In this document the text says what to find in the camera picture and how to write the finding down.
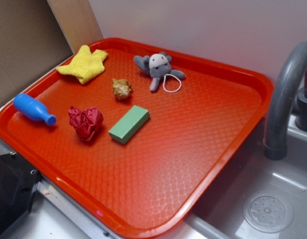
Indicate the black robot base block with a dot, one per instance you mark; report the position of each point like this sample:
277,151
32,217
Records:
18,184

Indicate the blue plastic bottle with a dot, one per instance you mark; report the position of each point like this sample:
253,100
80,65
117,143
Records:
33,109

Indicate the red plastic tray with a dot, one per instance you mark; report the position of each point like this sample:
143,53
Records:
145,187

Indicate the green rectangular block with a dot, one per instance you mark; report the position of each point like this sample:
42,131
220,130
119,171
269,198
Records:
129,124

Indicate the tan seashell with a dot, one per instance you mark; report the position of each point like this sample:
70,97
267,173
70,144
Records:
121,88

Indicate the grey plush toy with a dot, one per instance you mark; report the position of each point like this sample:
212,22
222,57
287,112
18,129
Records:
158,67

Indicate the crumpled red paper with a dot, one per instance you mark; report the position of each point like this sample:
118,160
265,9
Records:
86,122

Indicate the yellow cloth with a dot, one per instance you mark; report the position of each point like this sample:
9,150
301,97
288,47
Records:
85,65

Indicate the light wooden board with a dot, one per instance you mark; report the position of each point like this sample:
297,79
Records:
77,22

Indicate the grey toy sink basin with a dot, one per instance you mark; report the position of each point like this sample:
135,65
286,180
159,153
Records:
257,198

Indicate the brown cardboard panel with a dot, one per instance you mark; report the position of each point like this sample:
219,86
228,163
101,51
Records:
31,44

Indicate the grey faucet spout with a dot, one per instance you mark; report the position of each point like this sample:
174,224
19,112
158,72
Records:
290,93

